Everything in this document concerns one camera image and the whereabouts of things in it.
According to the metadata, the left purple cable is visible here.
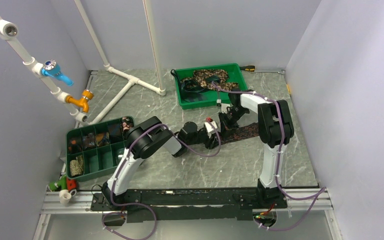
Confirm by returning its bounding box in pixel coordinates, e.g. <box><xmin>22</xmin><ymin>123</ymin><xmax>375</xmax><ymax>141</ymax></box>
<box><xmin>101</xmin><ymin>120</ymin><xmax>222</xmax><ymax>240</ymax></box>

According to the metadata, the olive rolled tie in organizer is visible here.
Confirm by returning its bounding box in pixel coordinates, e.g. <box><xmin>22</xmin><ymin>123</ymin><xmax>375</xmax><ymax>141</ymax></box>
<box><xmin>69</xmin><ymin>155</ymin><xmax>85</xmax><ymax>178</ymax></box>

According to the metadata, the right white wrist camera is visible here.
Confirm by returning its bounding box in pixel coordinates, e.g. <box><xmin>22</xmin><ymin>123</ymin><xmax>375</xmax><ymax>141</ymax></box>
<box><xmin>216</xmin><ymin>99</ymin><xmax>231</xmax><ymax>114</ymax></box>

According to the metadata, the green pipe fitting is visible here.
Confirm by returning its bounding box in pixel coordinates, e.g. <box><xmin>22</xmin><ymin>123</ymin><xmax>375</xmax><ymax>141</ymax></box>
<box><xmin>47</xmin><ymin>175</ymin><xmax>68</xmax><ymax>192</ymax></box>

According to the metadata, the dark orange patterned tie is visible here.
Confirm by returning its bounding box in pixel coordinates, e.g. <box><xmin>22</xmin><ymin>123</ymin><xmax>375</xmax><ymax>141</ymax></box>
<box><xmin>220</xmin><ymin>122</ymin><xmax>259</xmax><ymax>145</ymax></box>

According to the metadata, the dark blue tie in tray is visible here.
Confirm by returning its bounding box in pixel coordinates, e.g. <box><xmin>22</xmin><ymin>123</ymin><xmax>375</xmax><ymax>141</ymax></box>
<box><xmin>170</xmin><ymin>69</ymin><xmax>229</xmax><ymax>102</ymax></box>

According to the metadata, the aluminium frame rail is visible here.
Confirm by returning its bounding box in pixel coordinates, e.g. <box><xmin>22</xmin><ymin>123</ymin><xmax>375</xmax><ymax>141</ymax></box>
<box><xmin>41</xmin><ymin>190</ymin><xmax>334</xmax><ymax>214</ymax></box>

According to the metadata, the green tray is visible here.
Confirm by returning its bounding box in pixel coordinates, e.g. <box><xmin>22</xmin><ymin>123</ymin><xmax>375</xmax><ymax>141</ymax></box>
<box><xmin>173</xmin><ymin>63</ymin><xmax>248</xmax><ymax>110</ymax></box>

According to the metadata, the orange faucet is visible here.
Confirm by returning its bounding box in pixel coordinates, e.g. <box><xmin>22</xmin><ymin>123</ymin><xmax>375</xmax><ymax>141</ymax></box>
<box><xmin>64</xmin><ymin>89</ymin><xmax>94</xmax><ymax>113</ymax></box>

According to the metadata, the silver wrench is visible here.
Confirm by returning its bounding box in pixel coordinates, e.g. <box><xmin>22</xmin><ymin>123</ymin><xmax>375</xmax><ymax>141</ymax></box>
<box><xmin>254</xmin><ymin>68</ymin><xmax>286</xmax><ymax>75</ymax></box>

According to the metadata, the white pipe fitting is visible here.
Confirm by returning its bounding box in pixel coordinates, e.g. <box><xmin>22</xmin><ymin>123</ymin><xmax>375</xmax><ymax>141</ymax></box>
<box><xmin>58</xmin><ymin>189</ymin><xmax>72</xmax><ymax>206</ymax></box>

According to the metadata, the brown floral tie in tray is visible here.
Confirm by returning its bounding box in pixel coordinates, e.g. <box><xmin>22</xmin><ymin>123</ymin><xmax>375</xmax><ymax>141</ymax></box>
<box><xmin>180</xmin><ymin>69</ymin><xmax>239</xmax><ymax>93</ymax></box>

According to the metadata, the green compartment organizer box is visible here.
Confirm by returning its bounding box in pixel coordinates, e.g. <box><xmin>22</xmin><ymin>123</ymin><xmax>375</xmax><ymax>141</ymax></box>
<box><xmin>65</xmin><ymin>117</ymin><xmax>127</xmax><ymax>182</ymax></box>

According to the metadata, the red pipe fitting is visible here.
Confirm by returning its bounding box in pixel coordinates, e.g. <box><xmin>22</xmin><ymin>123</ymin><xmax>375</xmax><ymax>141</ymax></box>
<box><xmin>66</xmin><ymin>178</ymin><xmax>78</xmax><ymax>193</ymax></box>

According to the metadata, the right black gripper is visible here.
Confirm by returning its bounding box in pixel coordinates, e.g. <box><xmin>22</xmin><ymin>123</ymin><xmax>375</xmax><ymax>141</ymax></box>
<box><xmin>218</xmin><ymin>107</ymin><xmax>248</xmax><ymax>141</ymax></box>

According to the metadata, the blue faucet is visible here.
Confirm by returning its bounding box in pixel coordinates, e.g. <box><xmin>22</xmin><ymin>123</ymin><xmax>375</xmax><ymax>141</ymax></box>
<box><xmin>40</xmin><ymin>59</ymin><xmax>74</xmax><ymax>86</ymax></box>

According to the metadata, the yellow black screwdriver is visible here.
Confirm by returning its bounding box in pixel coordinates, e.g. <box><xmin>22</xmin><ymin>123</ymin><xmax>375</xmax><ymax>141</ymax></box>
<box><xmin>239</xmin><ymin>65</ymin><xmax>256</xmax><ymax>72</ymax></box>

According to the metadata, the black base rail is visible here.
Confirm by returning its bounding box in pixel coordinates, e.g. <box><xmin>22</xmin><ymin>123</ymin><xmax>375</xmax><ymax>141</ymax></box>
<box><xmin>90</xmin><ymin>186</ymin><xmax>288</xmax><ymax>223</ymax></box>

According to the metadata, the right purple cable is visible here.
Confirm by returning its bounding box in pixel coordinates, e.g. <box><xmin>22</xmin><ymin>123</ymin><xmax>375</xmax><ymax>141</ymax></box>
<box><xmin>211</xmin><ymin>82</ymin><xmax>327</xmax><ymax>232</ymax></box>

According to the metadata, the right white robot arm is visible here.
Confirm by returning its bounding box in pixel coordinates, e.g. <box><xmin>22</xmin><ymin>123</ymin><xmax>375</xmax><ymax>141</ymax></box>
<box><xmin>219</xmin><ymin>91</ymin><xmax>295</xmax><ymax>208</ymax></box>

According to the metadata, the orange rolled tie in organizer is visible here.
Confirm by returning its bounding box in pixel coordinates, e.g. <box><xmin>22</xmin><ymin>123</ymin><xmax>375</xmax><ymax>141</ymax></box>
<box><xmin>95</xmin><ymin>132</ymin><xmax>111</xmax><ymax>148</ymax></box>

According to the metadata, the white PVC pipe frame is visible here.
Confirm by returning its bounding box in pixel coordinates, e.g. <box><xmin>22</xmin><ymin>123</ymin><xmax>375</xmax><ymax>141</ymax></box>
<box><xmin>0</xmin><ymin>0</ymin><xmax>167</xmax><ymax>126</ymax></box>

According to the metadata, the purple cable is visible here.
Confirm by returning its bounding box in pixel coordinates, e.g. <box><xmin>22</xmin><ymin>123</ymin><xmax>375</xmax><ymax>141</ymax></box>
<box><xmin>211</xmin><ymin>82</ymin><xmax>327</xmax><ymax>232</ymax></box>
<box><xmin>101</xmin><ymin>120</ymin><xmax>222</xmax><ymax>240</ymax></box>

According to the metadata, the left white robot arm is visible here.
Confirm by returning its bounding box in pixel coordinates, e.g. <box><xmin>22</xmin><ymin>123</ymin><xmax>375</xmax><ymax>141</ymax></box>
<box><xmin>101</xmin><ymin>116</ymin><xmax>222</xmax><ymax>210</ymax></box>

